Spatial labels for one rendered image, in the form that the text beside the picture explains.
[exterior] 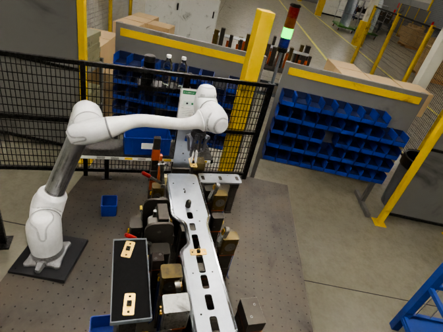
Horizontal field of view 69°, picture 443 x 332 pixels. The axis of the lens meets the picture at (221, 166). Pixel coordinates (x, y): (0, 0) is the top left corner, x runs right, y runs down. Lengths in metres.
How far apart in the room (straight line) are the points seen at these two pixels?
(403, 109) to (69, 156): 3.23
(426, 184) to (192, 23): 5.84
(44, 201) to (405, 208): 3.65
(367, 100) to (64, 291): 3.16
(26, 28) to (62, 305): 2.56
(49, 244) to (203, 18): 6.70
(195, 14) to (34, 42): 4.88
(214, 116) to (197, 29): 6.59
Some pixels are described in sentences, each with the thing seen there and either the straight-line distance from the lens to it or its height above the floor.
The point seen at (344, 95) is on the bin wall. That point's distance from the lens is 3.63.
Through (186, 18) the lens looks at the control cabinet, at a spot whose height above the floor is 0.91.
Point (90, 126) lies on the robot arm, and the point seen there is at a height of 1.49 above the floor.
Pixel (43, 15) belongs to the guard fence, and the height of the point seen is 1.48.
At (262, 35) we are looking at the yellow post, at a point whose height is 1.85.
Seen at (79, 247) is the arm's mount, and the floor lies 0.72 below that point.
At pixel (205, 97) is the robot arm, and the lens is 1.56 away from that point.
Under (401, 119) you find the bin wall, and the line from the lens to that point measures 3.95.
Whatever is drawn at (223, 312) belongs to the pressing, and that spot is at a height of 1.00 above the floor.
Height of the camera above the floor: 2.24
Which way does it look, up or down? 33 degrees down
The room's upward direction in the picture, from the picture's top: 14 degrees clockwise
